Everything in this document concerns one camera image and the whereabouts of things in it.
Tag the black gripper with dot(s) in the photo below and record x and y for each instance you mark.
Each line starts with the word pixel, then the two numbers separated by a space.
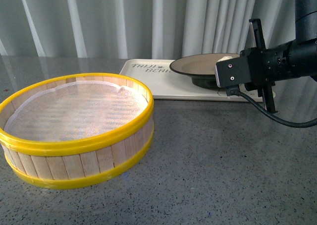
pixel 266 65

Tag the white steamed bun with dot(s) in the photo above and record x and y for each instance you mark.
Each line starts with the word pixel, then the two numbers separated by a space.
pixel 225 58

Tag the beige plate with black rim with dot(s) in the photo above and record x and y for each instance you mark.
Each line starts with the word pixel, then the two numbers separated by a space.
pixel 200 68

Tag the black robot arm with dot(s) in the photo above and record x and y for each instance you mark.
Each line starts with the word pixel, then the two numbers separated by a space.
pixel 294 59

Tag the white bear print tray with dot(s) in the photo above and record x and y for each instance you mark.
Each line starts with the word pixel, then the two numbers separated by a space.
pixel 165 84

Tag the grey pleated curtain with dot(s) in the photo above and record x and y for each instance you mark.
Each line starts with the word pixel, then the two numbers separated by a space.
pixel 157 29

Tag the white steamer cloth liner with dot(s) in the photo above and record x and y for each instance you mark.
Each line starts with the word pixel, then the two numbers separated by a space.
pixel 75 111

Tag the yellow rimmed wooden steamer basket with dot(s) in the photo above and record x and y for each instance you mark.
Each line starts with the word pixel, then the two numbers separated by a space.
pixel 83 162

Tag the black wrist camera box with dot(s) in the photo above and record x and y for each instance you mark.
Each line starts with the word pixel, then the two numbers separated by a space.
pixel 232 72

